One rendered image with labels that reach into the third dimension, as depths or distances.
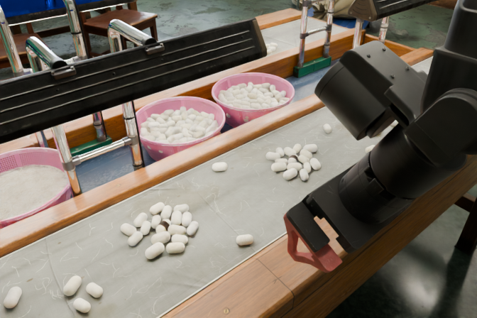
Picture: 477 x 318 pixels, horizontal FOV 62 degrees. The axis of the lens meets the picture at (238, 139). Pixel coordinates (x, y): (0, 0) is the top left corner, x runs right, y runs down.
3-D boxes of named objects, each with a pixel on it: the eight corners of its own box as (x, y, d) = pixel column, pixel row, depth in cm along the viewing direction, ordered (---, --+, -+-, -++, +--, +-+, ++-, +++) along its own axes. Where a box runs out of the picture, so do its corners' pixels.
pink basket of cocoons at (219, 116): (242, 135, 122) (242, 108, 117) (192, 184, 103) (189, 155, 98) (173, 114, 134) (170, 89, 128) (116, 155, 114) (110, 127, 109)
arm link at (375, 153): (455, 175, 28) (489, 145, 31) (386, 105, 30) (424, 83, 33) (396, 215, 33) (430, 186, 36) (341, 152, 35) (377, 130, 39)
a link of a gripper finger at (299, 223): (258, 240, 44) (292, 204, 37) (302, 210, 48) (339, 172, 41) (297, 293, 42) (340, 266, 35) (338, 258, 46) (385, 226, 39)
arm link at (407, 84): (498, 125, 23) (549, 81, 27) (361, -2, 26) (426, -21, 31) (380, 211, 32) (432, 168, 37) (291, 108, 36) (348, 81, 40)
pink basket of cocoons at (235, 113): (309, 117, 131) (311, 91, 126) (248, 147, 117) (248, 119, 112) (256, 89, 149) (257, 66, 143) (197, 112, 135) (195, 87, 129)
